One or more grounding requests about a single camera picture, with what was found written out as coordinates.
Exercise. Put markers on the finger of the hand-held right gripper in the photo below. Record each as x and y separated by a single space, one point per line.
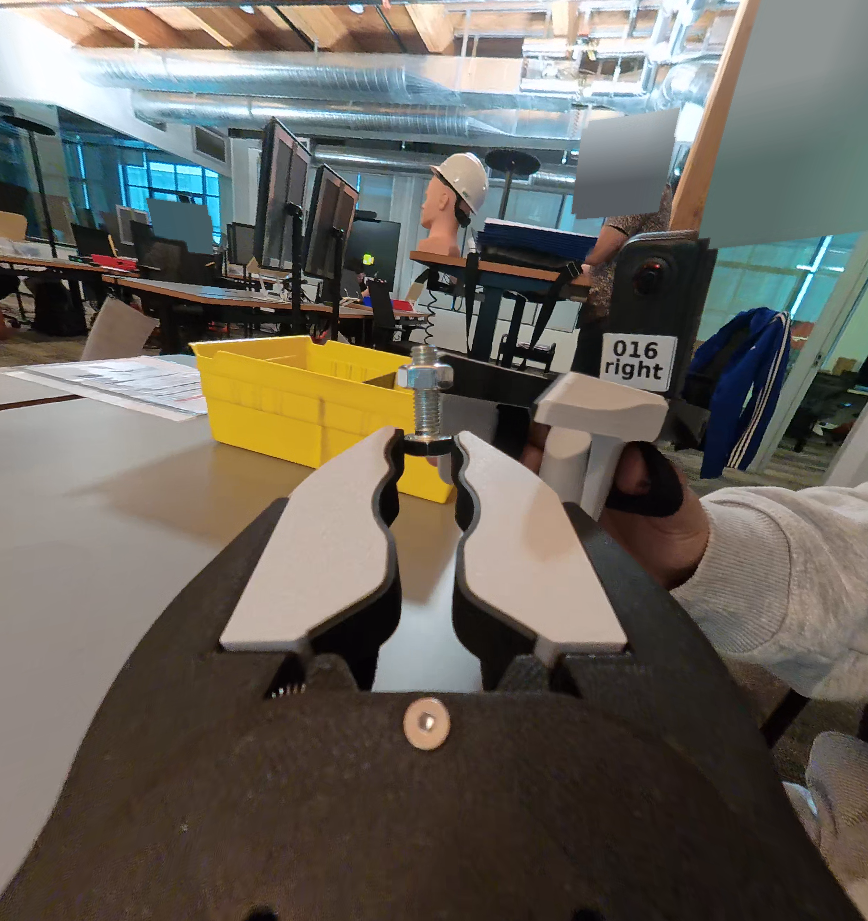
491 378

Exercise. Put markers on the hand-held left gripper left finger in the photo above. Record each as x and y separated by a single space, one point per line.
318 554

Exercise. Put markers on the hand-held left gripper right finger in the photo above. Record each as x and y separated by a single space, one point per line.
534 561

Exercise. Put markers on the steel hex nut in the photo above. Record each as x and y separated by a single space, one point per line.
425 375

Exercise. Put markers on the steel bolt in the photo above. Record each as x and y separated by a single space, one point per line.
426 414

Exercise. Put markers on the yellow plastic bin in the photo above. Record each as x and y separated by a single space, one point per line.
275 403

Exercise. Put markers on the wooden standing desk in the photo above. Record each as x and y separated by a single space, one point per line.
506 272

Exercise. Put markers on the grey desk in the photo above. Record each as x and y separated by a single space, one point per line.
81 518

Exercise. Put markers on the person's right hand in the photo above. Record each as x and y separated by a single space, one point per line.
664 547

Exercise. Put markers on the blue track jacket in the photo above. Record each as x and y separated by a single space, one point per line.
757 374

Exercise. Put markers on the black office chair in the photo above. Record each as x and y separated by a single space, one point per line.
383 309

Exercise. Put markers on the stack of blue folders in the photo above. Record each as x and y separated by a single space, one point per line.
534 241

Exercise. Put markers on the mannequin head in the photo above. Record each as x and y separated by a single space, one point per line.
441 223

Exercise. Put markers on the small black monitor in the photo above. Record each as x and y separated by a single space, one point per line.
380 244

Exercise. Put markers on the white hard hat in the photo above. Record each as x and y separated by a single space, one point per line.
466 176

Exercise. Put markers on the large black monitor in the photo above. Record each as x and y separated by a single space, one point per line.
282 194
331 223

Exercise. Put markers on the laminated instruction sheet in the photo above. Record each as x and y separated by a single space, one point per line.
117 378

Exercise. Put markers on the long office table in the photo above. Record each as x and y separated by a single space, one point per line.
210 291

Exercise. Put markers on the grey tilted panel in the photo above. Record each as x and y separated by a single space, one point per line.
117 331

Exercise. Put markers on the wooden post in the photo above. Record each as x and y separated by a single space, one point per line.
693 180

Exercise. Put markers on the silver ventilation duct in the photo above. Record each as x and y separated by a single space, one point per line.
297 115
261 75

